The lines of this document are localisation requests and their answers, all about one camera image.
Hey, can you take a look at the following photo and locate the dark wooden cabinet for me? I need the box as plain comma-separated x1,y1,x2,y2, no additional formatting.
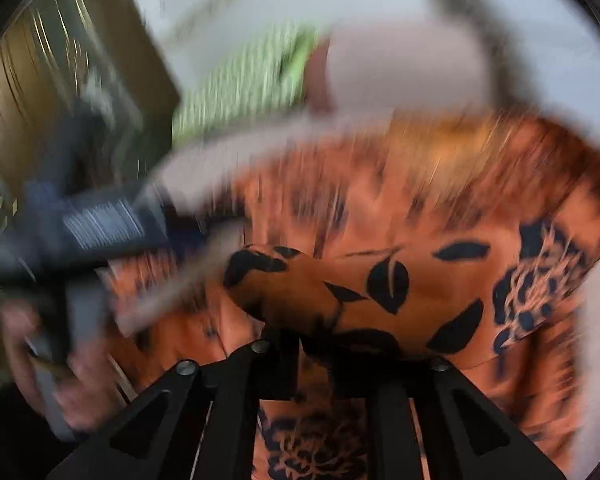
0,0,180,209

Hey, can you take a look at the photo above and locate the person's left hand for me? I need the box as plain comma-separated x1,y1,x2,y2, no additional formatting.
0,300,121,432

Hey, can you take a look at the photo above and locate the green white patterned pillow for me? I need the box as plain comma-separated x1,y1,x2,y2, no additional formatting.
172,25,320,145

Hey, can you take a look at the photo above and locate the pink bolster pillow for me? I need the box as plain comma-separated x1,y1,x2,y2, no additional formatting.
304,20,495,114

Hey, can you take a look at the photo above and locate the orange black floral garment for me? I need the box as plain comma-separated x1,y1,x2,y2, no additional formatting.
107,114,600,480

